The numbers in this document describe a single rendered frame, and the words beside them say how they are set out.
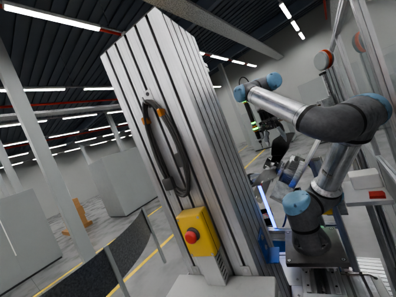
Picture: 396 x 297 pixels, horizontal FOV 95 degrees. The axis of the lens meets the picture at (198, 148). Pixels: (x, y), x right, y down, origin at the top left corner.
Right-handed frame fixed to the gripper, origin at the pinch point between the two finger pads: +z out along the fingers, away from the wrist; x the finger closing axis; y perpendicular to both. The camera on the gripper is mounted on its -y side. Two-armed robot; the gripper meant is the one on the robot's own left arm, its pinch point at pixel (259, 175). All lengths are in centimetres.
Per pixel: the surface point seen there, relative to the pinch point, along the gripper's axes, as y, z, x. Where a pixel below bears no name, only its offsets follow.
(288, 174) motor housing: -2.8, 21.3, 7.4
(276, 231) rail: -23.6, -10.2, 35.6
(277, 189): -1.6, 8.6, 15.5
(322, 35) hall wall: 846, 844, -420
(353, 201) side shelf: -25, 47, 35
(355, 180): -16, 60, 25
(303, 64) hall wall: 935, 748, -326
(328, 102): -5, 74, -36
